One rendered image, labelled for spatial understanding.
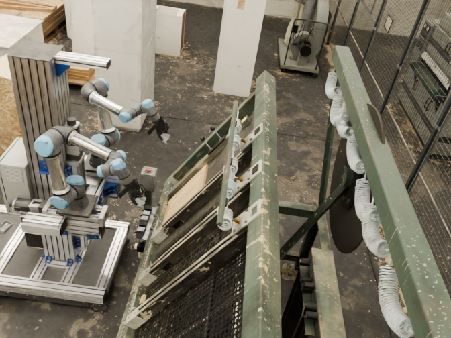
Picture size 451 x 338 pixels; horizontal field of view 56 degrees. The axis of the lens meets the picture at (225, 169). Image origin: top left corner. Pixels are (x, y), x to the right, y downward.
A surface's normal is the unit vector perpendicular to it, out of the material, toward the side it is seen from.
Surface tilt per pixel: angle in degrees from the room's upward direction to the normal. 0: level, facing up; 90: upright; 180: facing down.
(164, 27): 90
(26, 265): 0
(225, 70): 90
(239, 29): 90
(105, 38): 90
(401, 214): 0
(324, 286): 0
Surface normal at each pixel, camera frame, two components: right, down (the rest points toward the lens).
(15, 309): 0.13, -0.79
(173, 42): -0.07, 0.60
